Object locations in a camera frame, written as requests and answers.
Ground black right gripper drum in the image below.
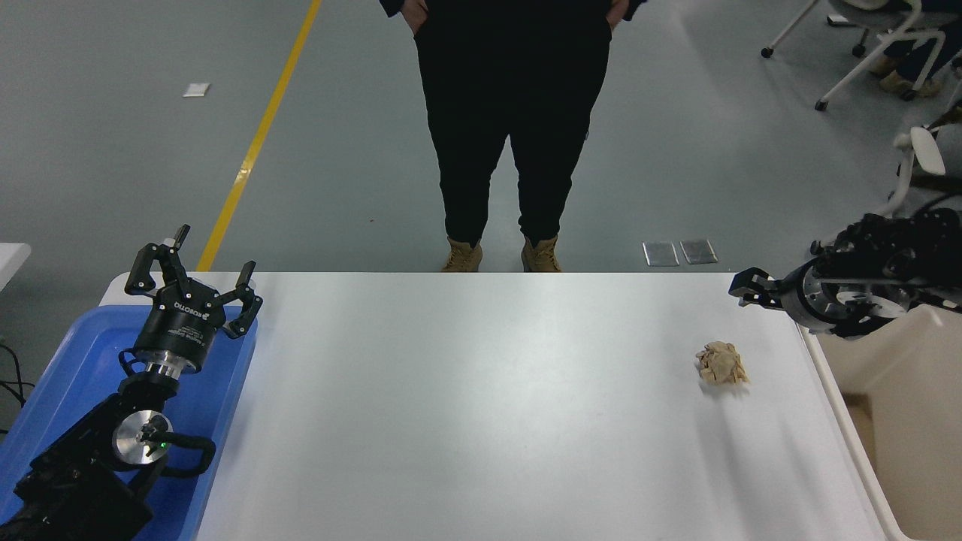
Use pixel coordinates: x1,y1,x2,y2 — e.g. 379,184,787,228
779,261,821,332

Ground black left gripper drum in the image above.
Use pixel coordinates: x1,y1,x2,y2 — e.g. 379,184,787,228
134,277,228,374

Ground tan paper ball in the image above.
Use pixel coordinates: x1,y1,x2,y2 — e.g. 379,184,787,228
695,341,750,387

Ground blue plastic tray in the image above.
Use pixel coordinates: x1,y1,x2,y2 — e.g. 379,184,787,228
0,304,259,541

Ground large pale plastic bin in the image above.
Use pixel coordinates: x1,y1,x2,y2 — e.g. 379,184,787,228
797,303,962,541

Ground white office chair black seat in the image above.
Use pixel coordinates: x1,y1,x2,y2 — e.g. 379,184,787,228
810,105,962,256

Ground seated person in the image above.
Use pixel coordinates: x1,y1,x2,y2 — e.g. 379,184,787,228
868,0,962,100

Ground standing person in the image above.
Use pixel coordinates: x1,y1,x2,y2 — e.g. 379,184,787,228
378,0,647,274

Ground white office chair grey seat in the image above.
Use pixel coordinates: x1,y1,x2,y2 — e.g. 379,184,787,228
761,0,946,112

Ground black floor cables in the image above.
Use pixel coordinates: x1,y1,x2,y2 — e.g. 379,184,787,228
0,342,36,437

